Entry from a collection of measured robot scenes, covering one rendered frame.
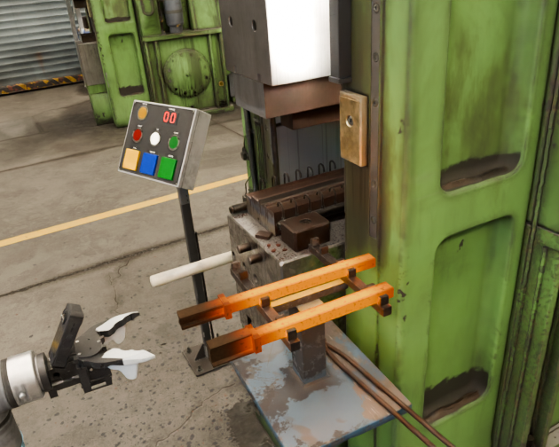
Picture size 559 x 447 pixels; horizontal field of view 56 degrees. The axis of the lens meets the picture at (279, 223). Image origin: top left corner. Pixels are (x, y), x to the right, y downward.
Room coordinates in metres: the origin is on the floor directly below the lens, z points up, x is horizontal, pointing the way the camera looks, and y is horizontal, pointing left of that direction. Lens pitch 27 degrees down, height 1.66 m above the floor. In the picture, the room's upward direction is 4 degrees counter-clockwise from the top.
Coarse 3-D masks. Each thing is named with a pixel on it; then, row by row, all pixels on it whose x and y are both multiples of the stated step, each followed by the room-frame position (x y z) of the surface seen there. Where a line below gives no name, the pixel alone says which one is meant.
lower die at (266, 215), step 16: (320, 176) 1.66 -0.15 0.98; (336, 176) 1.62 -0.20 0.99; (256, 192) 1.56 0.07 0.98; (272, 192) 1.53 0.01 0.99; (304, 192) 1.49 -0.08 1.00; (336, 192) 1.49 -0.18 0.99; (256, 208) 1.49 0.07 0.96; (272, 208) 1.41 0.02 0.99; (288, 208) 1.40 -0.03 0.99; (304, 208) 1.43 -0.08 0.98; (272, 224) 1.39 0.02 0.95
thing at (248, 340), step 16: (368, 288) 0.90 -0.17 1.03; (384, 288) 0.90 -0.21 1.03; (320, 304) 0.86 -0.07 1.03; (336, 304) 0.86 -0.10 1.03; (352, 304) 0.86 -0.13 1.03; (368, 304) 0.87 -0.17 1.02; (288, 320) 0.82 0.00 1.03; (304, 320) 0.81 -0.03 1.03; (320, 320) 0.83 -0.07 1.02; (224, 336) 0.77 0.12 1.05; (240, 336) 0.77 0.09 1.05; (256, 336) 0.77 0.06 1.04; (272, 336) 0.79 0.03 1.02; (224, 352) 0.76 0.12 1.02; (240, 352) 0.77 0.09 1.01; (256, 352) 0.76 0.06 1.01
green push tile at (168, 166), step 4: (164, 160) 1.79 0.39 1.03; (168, 160) 1.78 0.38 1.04; (172, 160) 1.77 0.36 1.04; (176, 160) 1.76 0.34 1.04; (160, 164) 1.80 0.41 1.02; (164, 164) 1.79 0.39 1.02; (168, 164) 1.78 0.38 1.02; (172, 164) 1.76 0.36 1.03; (176, 164) 1.76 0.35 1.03; (160, 168) 1.79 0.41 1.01; (164, 168) 1.78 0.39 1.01; (168, 168) 1.77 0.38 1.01; (172, 168) 1.76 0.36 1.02; (160, 172) 1.78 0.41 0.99; (164, 172) 1.77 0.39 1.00; (168, 172) 1.76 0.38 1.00; (172, 172) 1.75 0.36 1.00; (160, 176) 1.77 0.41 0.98; (164, 176) 1.76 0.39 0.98; (168, 176) 1.75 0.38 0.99; (172, 176) 1.74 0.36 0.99; (172, 180) 1.74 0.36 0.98
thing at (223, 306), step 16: (368, 256) 1.03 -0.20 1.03; (320, 272) 0.98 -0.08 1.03; (336, 272) 0.98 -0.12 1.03; (256, 288) 0.93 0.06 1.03; (272, 288) 0.93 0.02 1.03; (288, 288) 0.94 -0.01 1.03; (304, 288) 0.95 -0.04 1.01; (208, 304) 0.88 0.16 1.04; (224, 304) 0.88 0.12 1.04; (240, 304) 0.89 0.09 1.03; (256, 304) 0.91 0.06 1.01; (192, 320) 0.86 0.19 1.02; (208, 320) 0.87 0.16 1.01
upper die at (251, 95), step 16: (240, 80) 1.51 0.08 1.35; (320, 80) 1.46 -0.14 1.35; (240, 96) 1.52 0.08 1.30; (256, 96) 1.42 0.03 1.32; (272, 96) 1.39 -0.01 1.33; (288, 96) 1.41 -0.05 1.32; (304, 96) 1.43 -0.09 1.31; (320, 96) 1.46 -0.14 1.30; (336, 96) 1.48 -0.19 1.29; (256, 112) 1.43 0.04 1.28; (272, 112) 1.39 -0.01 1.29; (288, 112) 1.41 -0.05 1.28
